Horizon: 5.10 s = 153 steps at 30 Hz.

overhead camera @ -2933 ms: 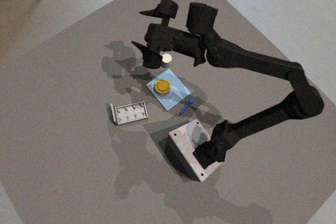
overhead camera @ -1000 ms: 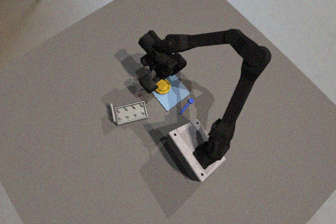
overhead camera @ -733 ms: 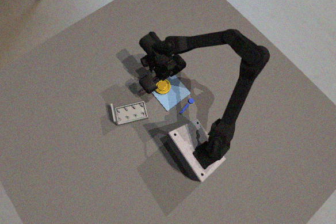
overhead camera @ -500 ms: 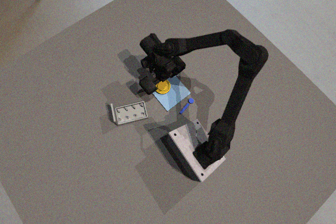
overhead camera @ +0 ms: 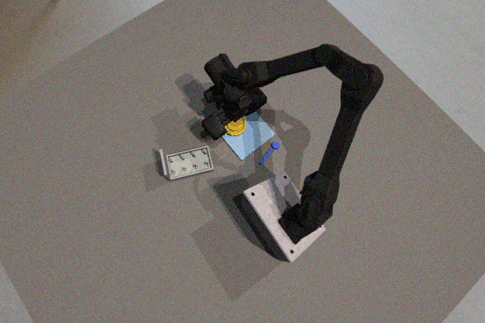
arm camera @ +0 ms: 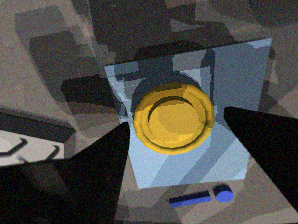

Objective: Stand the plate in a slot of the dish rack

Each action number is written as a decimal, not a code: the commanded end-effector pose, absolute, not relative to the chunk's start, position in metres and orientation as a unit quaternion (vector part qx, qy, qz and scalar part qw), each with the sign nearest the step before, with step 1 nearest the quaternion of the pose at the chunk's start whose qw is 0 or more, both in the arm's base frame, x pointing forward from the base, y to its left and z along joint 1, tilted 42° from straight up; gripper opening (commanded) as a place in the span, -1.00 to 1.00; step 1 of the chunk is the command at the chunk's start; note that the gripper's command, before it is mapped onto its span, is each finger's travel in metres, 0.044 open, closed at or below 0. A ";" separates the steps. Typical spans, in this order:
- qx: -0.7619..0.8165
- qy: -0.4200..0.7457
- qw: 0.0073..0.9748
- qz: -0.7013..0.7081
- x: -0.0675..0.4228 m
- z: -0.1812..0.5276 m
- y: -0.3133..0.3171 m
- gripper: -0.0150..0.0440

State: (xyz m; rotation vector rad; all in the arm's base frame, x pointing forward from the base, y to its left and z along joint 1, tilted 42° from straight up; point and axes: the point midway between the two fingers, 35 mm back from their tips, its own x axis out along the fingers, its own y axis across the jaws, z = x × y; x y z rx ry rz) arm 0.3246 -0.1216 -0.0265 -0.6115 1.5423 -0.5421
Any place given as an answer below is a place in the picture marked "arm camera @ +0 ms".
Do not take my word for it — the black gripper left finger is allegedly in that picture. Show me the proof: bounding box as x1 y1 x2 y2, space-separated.
0 122 130 224

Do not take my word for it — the cream cylinder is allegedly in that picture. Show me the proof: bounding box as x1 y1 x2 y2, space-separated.
252 0 298 29

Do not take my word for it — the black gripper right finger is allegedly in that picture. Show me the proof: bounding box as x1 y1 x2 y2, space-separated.
224 106 298 213

